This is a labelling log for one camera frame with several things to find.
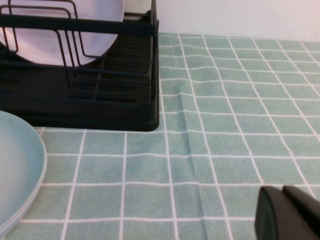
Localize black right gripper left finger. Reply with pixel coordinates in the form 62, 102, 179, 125
254, 186, 301, 240

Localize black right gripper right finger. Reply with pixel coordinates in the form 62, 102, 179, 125
283, 185, 320, 240

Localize pink round plate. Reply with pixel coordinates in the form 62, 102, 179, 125
0, 0, 126, 67

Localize light blue round plate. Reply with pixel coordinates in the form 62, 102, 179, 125
0, 109, 48, 232
0, 159, 48, 235

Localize green white-grid tablecloth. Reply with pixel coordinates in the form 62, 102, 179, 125
4, 32, 320, 240

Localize black plastic drip tray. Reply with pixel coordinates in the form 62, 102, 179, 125
0, 62, 160, 132

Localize black wire dish rack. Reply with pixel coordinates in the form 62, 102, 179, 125
0, 0, 160, 103

